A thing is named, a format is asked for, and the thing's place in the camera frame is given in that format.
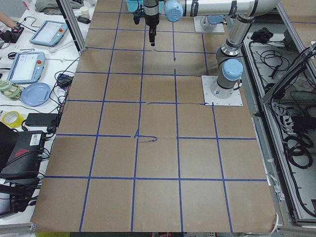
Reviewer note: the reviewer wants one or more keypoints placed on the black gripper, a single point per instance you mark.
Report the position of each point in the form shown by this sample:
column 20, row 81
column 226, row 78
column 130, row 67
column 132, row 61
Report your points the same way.
column 151, row 21

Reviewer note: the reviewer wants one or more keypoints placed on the paper cup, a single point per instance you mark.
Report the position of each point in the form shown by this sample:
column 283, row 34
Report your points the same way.
column 85, row 12

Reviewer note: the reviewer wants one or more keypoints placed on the upper teach pendant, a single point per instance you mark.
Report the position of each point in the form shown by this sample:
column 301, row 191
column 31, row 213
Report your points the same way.
column 49, row 33

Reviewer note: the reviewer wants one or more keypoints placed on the teach pendant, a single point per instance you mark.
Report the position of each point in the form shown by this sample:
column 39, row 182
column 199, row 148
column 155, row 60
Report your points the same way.
column 49, row 33
column 27, row 67

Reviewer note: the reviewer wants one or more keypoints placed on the lower teach pendant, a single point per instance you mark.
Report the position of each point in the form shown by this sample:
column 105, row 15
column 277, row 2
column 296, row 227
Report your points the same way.
column 27, row 67

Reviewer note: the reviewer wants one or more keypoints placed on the blue plastic plate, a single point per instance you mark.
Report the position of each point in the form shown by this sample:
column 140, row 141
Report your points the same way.
column 35, row 94

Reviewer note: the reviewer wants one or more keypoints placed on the black power adapter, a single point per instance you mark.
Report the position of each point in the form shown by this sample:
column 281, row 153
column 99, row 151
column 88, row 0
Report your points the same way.
column 40, row 119

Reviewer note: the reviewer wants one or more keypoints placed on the green tape rolls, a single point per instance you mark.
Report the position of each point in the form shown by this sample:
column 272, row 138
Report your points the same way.
column 10, row 90

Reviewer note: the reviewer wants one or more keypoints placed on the yellow tape roll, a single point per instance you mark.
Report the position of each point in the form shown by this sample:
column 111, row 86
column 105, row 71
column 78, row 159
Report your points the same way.
column 12, row 119

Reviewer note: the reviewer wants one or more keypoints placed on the black laptop computer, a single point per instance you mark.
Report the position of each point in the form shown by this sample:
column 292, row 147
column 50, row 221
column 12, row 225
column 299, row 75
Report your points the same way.
column 20, row 153

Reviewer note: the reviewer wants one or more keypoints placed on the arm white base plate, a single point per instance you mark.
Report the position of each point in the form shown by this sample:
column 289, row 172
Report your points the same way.
column 219, row 29
column 214, row 95

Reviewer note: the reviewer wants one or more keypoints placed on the aluminium frame post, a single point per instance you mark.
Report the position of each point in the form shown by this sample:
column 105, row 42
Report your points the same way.
column 72, row 23

